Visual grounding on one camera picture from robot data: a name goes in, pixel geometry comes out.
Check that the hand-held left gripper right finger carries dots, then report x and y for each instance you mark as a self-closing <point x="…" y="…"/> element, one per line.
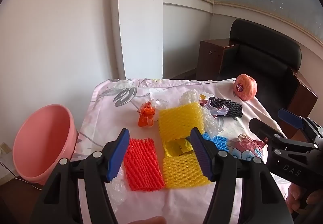
<point x="199" y="153"/>

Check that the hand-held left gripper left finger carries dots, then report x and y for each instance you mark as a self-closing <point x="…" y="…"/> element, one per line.
<point x="118" y="156"/>

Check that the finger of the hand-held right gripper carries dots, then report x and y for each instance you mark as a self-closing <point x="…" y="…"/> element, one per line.
<point x="290" y="118"/>
<point x="262" y="129"/>

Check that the pink wrapper with blue clouds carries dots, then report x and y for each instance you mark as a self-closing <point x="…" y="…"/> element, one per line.
<point x="249" y="145"/>

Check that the blue foam net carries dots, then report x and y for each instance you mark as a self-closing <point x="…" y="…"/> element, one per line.
<point x="219" y="142"/>

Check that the small yellow foam net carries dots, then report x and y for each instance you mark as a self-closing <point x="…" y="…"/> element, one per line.
<point x="181" y="171"/>

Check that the yellow plastic bag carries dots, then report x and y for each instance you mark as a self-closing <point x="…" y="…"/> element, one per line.
<point x="174" y="148"/>

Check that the red foam net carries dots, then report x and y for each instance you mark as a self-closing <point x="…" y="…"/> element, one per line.
<point x="143" y="166"/>

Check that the black foam net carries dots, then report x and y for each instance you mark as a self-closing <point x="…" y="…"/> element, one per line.
<point x="233" y="109"/>

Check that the clear plastic bag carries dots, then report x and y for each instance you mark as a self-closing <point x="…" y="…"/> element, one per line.
<point x="118" y="193"/>

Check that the large yellow foam net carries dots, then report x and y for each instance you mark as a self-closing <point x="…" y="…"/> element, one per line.
<point x="179" y="120"/>

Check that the red foil snack wrapper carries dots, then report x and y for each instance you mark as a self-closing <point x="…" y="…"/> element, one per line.
<point x="217" y="110"/>

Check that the orange plastic bag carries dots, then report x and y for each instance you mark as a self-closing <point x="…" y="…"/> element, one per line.
<point x="146" y="118"/>

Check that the small yellow white wrapper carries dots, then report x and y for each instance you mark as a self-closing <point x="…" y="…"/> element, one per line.
<point x="202" y="96"/>

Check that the white foam net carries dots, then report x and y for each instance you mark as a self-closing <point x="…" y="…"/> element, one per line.
<point x="188" y="96"/>

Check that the clear plastic wrap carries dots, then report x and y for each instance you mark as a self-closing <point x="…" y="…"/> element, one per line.
<point x="159" y="103"/>

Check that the pink plastic bucket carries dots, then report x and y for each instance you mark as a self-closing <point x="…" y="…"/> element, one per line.
<point x="45" y="138"/>

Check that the person's right hand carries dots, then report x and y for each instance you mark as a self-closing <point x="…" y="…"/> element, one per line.
<point x="294" y="196"/>

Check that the person's left hand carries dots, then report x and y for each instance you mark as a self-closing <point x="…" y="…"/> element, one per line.
<point x="151" y="221"/>

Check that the apple in foam net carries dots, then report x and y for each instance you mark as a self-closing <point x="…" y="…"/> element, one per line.
<point x="248" y="88"/>

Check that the pink floral tablecloth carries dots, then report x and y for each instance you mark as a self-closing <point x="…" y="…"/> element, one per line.
<point x="176" y="201"/>

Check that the black armchair with wooden arms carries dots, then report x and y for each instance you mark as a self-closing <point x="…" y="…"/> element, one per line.
<point x="265" y="45"/>

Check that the beige wall socket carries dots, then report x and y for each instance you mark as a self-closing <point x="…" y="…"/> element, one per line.
<point x="3" y="149"/>

